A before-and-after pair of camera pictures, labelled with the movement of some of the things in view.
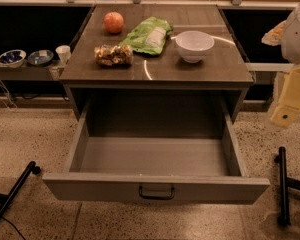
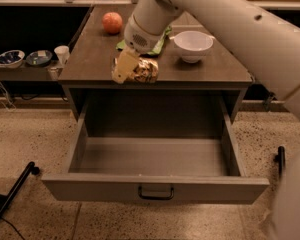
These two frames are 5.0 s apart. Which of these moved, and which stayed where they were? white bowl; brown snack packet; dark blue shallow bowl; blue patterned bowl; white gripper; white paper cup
Moved: brown snack packet; white gripper
Stayed: dark blue shallow bowl; white paper cup; white bowl; blue patterned bowl
